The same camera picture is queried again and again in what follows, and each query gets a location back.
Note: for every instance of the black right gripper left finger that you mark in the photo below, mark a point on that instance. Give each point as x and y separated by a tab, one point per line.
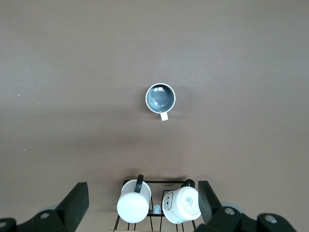
70	207

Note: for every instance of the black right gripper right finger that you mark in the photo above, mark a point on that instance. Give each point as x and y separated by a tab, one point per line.
212	217

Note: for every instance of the grey mug white outside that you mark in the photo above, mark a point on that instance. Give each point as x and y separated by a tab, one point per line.
160	97

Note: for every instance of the white mug with smiley face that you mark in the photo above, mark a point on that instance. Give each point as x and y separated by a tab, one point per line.
186	203

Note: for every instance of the small grey rack hook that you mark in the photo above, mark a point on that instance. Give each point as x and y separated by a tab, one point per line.
156	209

